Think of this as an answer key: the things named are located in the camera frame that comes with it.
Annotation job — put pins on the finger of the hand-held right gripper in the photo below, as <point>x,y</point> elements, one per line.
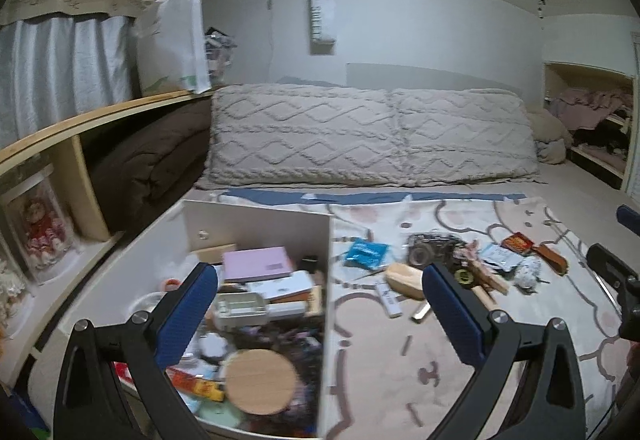
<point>630,216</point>
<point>607,262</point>

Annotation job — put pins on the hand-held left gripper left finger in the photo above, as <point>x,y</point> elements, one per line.
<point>187,315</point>

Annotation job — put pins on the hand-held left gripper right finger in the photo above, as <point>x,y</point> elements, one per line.
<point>455,320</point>

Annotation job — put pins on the white plastic tray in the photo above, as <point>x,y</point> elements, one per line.
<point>242,312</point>

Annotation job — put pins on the white storage box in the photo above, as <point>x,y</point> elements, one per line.
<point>260,225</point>

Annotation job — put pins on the gold lighter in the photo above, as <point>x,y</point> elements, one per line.
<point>420,312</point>

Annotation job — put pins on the white slatted door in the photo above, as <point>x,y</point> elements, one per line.
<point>634,180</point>

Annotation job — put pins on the wooden wedge block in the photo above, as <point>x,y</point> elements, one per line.
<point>485,299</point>

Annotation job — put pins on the white round jar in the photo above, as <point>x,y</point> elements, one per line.
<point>212,346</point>

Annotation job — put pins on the black round tin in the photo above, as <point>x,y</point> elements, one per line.
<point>464,277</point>

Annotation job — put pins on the long wooden block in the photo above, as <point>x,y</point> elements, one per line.
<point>492,281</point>

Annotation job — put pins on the brown leather case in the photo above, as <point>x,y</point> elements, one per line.
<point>552,260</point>

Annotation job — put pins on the oval wooden box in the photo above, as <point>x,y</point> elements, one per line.
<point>402,280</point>

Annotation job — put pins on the white lighter with black mark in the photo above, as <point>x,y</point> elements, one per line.
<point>389,301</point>

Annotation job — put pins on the red and yellow object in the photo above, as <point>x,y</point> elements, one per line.
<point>200,385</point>

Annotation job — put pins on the brown tape roll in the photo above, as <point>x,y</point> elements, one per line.
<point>421,255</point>

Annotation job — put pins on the white and blue sachet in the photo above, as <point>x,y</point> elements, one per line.
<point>502,257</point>

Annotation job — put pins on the white yarn scrunchie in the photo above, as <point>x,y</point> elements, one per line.
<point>529,275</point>

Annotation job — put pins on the pink flat box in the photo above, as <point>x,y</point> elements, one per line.
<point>257,264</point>

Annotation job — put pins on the printed bear blanket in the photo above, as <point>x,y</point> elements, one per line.
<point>380,370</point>

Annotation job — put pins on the red box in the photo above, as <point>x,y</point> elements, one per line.
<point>517,242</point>

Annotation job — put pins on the white card box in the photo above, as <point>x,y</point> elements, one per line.
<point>280,285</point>

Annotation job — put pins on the round wooden lid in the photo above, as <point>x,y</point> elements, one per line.
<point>260,382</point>

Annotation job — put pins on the blue packet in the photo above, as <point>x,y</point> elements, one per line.
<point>367,254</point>

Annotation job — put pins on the beige plush cushion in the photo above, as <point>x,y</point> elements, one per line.
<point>550,140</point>

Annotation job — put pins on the pile of pink clothes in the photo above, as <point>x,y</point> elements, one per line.
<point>585,105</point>

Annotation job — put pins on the small black box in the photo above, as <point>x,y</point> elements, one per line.
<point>311,264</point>

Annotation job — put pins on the brown folded blanket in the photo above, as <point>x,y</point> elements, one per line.
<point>150,160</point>

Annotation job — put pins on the doll in clear case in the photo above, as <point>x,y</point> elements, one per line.
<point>42,230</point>

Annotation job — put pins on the wooden bedside shelf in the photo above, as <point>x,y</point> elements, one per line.
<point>85,180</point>

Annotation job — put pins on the beige knitted pillow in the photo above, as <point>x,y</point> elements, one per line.
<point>465,140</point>
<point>300,140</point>

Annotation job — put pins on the clear bin of clutter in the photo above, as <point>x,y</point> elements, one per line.
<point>220,57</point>

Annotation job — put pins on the white tote bag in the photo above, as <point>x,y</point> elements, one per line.
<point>170,45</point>

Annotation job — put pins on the grey curtain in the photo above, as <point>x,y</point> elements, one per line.
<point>60,75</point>

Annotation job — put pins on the wooden wall niche shelf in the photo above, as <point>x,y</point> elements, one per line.
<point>625,170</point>

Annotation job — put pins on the white hanging wall bag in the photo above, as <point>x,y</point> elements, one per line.
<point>322,15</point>

